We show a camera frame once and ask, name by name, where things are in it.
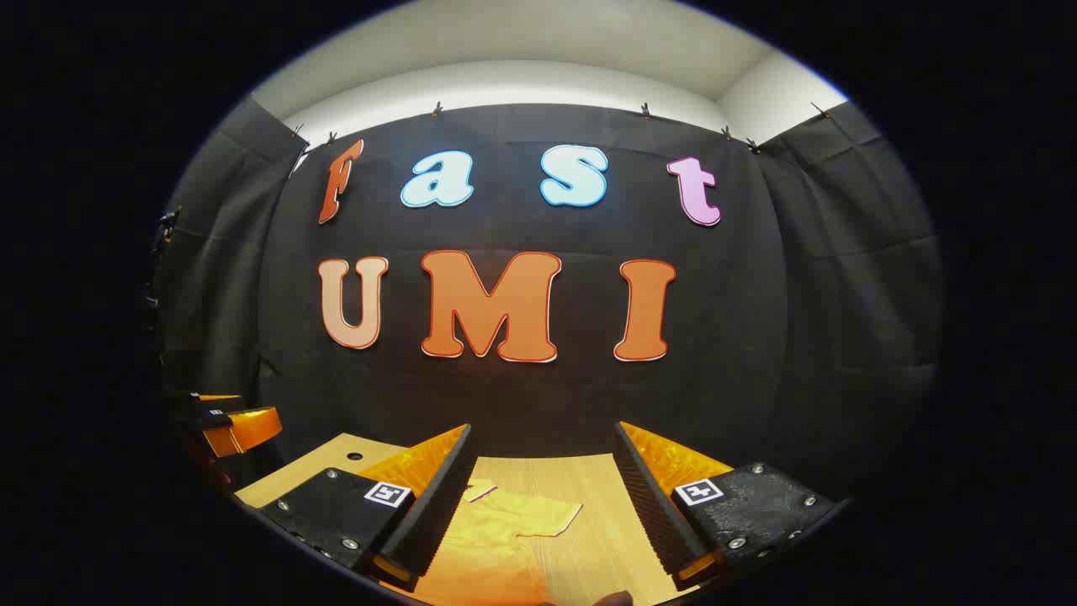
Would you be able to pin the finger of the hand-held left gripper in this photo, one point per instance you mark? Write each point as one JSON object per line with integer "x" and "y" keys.
{"x": 248, "y": 429}
{"x": 210, "y": 399}

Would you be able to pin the orange polo T-shirt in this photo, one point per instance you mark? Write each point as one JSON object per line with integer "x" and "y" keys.
{"x": 488, "y": 539}

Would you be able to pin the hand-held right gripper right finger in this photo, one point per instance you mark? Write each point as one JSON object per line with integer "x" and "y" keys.
{"x": 648, "y": 497}

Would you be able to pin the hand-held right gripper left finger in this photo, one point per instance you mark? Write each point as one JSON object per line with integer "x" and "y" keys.
{"x": 433, "y": 505}

